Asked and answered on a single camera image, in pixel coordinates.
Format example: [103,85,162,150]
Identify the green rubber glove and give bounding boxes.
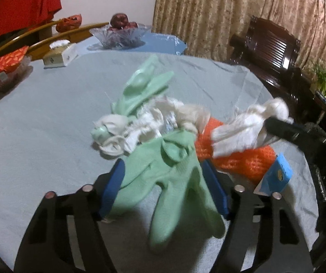
[91,55,175,144]
[113,129,226,253]

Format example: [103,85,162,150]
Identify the wooden cabinet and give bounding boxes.
[0,21,110,99]

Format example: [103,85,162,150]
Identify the dark wooden armchair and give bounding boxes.
[228,15,304,97]

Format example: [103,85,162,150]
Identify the red patterned packet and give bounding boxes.
[0,45,29,87]

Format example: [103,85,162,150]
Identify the white tissue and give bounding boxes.
[211,97,294,158]
[92,97,212,160]

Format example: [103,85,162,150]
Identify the tissue box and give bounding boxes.
[42,40,78,69]

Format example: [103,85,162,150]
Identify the red cloth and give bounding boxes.
[0,0,62,46]

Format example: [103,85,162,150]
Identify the red woven basket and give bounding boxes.
[55,14,83,32]

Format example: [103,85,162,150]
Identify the pile of red apples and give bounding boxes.
[107,13,138,32]

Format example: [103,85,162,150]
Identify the orange foam fruit net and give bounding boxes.
[194,116,277,185]

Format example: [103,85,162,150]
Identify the beige patterned curtain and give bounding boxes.
[153,0,326,74]

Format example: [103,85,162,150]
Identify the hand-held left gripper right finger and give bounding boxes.
[201,159,314,273]

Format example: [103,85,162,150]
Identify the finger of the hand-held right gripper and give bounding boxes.
[264,117,304,144]

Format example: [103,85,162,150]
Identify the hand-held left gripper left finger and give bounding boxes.
[13,158,126,273]

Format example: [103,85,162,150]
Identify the glass fruit bowl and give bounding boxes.
[89,23,152,49]

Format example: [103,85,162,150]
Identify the blue tablecloth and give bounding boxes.
[86,31,187,56]

